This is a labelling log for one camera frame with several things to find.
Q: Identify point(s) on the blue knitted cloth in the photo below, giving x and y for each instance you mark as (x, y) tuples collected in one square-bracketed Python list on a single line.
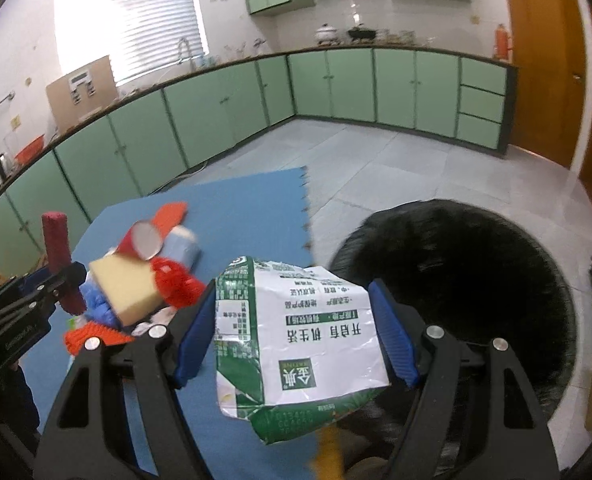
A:
[(98, 305)]

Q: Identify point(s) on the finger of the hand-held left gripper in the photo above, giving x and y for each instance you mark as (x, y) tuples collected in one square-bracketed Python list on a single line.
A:
[(32, 282), (68, 274)]

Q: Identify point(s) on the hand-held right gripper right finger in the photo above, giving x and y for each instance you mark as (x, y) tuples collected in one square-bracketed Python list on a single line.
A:
[(393, 332)]

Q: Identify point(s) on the blue white paper cup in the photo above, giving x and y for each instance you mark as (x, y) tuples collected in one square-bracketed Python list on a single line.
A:
[(181, 247)]

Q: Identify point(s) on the orange plastic basin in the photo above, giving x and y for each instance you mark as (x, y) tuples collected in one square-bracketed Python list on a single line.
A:
[(30, 147)]

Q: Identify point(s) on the white green milk carton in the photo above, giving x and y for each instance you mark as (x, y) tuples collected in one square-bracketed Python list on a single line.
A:
[(306, 340)]

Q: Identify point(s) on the wooden door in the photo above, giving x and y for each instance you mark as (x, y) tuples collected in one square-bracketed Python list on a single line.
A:
[(541, 60)]

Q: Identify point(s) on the green lower kitchen cabinets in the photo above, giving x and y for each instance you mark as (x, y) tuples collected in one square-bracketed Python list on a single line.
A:
[(211, 110)]

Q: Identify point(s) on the red fire extinguisher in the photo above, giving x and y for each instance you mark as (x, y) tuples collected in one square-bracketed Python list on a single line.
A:
[(501, 42)]

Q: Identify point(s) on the dark red stick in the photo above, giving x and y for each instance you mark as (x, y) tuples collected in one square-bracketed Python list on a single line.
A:
[(56, 240)]

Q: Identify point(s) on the red paper cup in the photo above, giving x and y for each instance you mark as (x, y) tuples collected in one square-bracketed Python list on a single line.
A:
[(138, 242)]

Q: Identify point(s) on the metal kettle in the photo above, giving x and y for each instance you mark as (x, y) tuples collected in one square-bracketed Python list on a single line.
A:
[(3, 165)]

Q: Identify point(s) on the cardboard box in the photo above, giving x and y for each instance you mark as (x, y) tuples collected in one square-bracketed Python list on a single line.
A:
[(81, 95)]

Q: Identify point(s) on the white window blind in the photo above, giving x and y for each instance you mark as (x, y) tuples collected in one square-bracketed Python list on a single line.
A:
[(136, 20)]

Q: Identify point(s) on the yellow sponge block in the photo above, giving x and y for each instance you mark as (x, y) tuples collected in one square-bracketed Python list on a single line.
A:
[(126, 285)]

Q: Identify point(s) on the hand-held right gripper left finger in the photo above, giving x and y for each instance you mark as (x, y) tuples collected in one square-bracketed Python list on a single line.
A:
[(196, 332)]

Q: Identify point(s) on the orange foam net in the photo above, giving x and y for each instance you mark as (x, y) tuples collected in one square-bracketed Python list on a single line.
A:
[(93, 337), (171, 217)]

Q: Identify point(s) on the black wok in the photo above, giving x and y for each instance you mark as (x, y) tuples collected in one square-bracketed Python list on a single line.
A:
[(361, 34)]

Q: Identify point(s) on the metal faucet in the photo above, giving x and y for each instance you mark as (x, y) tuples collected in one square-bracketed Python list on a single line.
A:
[(183, 52)]

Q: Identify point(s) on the yellow wrapper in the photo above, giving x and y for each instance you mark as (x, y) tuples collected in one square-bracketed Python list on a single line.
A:
[(330, 452)]

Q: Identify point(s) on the blue foam mat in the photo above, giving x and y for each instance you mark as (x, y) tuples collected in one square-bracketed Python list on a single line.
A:
[(256, 210)]

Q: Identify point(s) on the white pot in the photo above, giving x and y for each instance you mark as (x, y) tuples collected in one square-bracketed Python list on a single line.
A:
[(326, 33)]

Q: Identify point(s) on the red knitted cloth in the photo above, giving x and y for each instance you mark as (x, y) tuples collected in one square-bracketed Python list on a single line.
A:
[(178, 282)]

